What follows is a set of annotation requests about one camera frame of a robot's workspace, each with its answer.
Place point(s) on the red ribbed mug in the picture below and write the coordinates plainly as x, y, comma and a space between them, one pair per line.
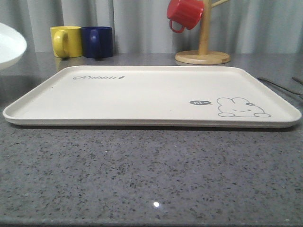
187, 13

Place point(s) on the yellow mug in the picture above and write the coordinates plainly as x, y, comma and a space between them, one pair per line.
66, 41

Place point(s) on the wooden mug tree stand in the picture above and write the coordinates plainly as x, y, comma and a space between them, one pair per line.
203, 56

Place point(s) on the white round plate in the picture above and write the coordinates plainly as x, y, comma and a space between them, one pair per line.
12, 46

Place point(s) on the grey pleated curtain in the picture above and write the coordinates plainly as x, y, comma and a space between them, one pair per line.
237, 26

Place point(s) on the beige rabbit serving tray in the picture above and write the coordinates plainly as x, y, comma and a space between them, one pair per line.
155, 96

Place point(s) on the dark blue mug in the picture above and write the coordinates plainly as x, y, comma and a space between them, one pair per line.
97, 41

